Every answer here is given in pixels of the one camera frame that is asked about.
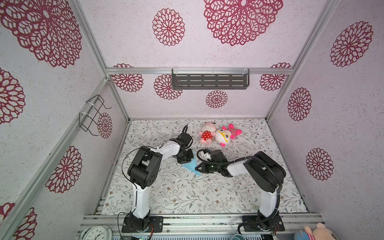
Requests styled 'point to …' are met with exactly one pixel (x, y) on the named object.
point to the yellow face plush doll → (223, 136)
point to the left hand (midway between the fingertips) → (190, 162)
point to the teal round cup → (238, 237)
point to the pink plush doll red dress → (208, 131)
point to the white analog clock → (100, 232)
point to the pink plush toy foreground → (311, 237)
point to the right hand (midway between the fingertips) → (195, 167)
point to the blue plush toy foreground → (301, 235)
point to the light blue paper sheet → (191, 166)
